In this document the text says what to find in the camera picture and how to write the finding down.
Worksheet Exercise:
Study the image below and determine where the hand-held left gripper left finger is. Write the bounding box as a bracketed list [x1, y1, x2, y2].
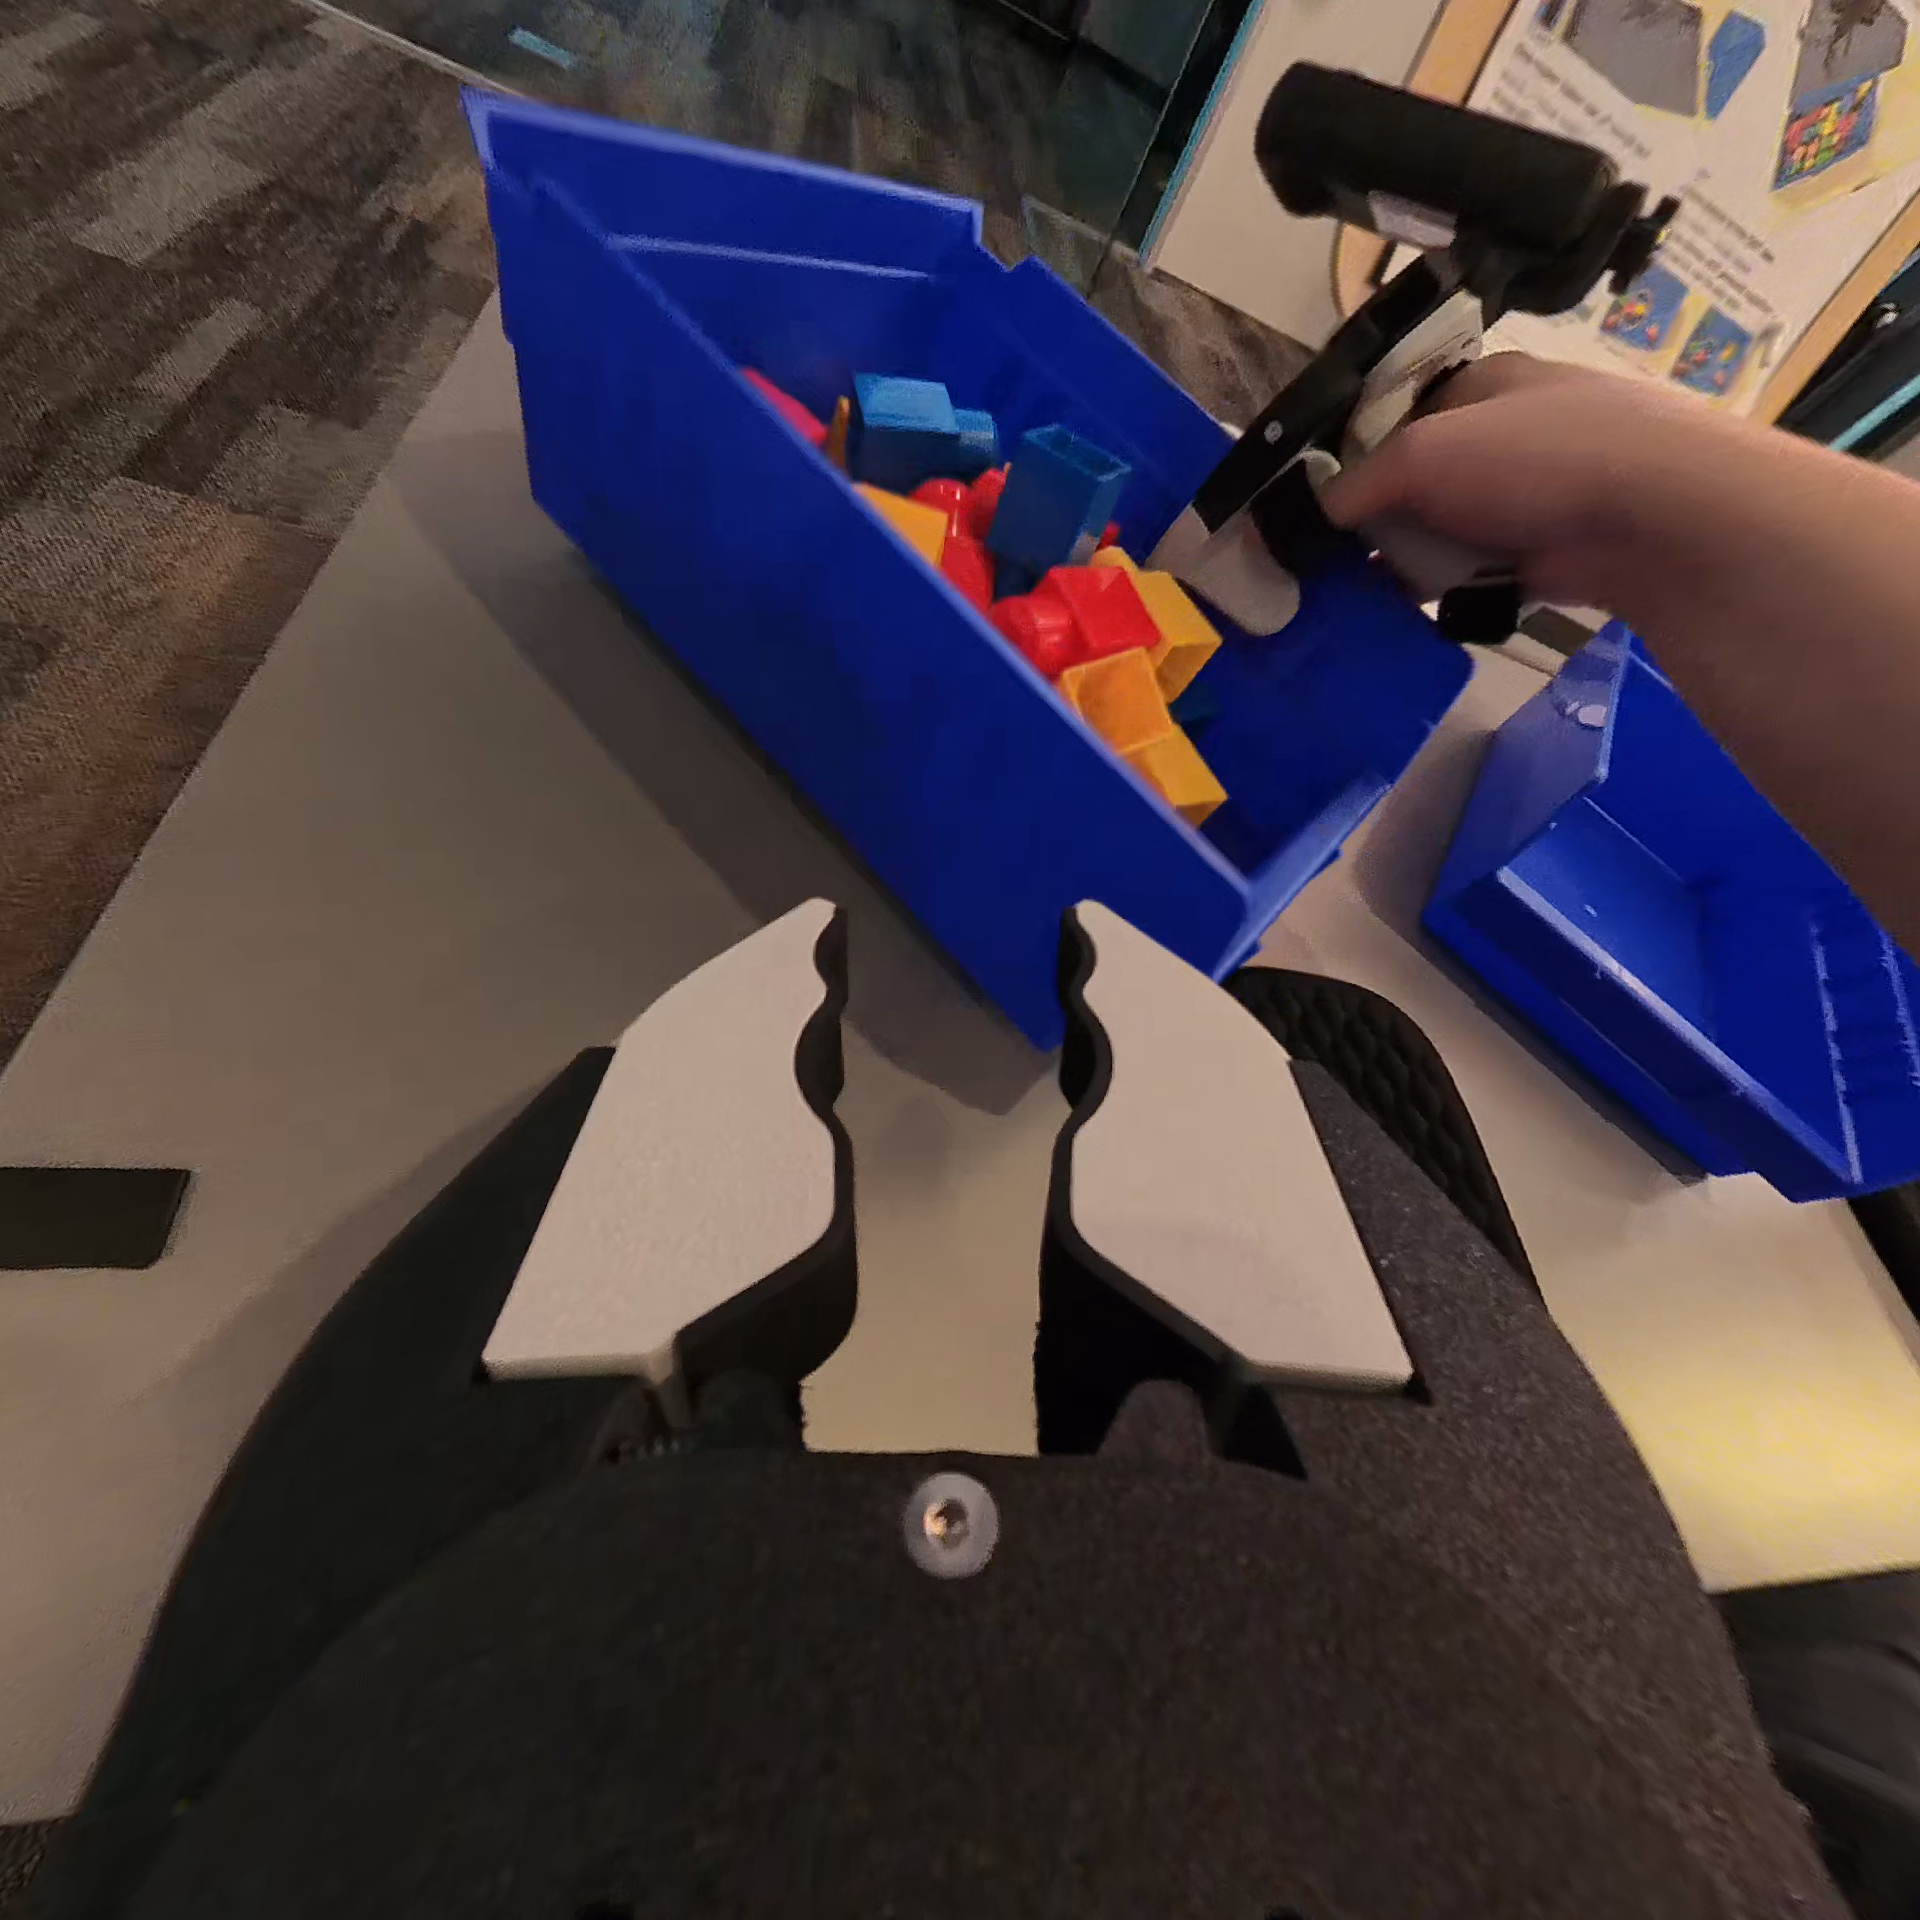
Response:
[481, 896, 860, 1425]

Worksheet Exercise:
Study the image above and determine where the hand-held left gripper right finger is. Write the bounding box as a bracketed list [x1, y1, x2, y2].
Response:
[1037, 901, 1414, 1465]

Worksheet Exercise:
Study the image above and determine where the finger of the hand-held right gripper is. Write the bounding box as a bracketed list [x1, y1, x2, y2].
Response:
[1143, 514, 1308, 640]

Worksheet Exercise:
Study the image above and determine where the pile of mega blocks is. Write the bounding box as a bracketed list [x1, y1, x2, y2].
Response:
[742, 367, 1231, 830]

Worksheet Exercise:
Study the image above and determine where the blue plastic bin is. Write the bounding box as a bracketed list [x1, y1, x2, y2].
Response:
[1421, 621, 1920, 1205]
[461, 86, 1473, 1050]

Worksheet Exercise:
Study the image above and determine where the person's right forearm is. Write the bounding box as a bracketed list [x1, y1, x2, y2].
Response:
[1620, 382, 1920, 961]

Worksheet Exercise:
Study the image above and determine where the person's right hand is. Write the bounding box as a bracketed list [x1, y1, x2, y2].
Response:
[1319, 351, 1653, 601]

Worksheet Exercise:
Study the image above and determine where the black mesh armrest pad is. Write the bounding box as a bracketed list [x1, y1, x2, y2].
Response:
[1230, 966, 1538, 1290]

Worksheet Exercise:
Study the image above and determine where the wooden board with instruction sheet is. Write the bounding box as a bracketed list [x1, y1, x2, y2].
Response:
[1146, 0, 1920, 423]

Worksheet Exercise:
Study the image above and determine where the black flat plate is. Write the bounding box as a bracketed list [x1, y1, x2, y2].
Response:
[0, 1167, 194, 1273]

